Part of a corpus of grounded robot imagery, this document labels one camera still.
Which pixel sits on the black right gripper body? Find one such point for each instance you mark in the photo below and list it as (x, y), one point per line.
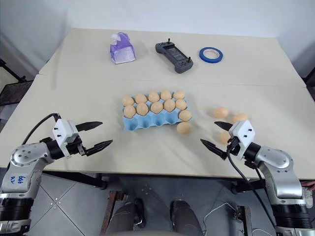
(233, 147)

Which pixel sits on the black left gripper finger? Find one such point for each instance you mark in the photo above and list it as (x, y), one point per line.
(98, 146)
(88, 125)

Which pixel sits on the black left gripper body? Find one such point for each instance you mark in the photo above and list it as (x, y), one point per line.
(76, 147)

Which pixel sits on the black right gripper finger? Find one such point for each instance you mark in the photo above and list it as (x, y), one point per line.
(212, 147)
(224, 126)

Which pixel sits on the blue egg tray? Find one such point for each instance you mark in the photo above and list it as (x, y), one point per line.
(147, 123)

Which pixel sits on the tan egg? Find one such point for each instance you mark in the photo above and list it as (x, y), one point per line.
(220, 112)
(169, 105)
(184, 128)
(140, 98)
(180, 104)
(129, 111)
(185, 115)
(128, 100)
(142, 109)
(166, 95)
(179, 94)
(224, 138)
(153, 96)
(156, 107)
(240, 118)

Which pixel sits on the blue tape roll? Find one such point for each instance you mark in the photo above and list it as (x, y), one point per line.
(208, 58)

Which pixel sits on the dark rounded robot leg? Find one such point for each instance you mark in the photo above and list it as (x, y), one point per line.
(130, 216)
(184, 216)

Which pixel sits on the purple tissue pack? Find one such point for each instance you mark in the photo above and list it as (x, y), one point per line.
(121, 50)

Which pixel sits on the dark mesh panel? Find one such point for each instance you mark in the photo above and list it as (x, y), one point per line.
(13, 92)

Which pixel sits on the grey handheld remote controller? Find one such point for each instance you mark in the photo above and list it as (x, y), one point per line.
(175, 56)

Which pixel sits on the black metal stand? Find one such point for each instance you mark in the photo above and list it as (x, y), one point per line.
(13, 71)

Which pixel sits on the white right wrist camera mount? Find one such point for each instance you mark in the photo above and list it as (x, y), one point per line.
(243, 134)

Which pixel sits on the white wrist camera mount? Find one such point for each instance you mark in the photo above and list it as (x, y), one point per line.
(243, 134)
(63, 130)

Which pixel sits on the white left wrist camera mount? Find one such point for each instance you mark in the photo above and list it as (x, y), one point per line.
(63, 130)

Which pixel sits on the black table frame bar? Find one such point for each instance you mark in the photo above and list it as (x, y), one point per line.
(81, 180)
(248, 186)

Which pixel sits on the rusty metal floor rail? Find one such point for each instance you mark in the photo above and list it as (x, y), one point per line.
(243, 220)
(110, 211)

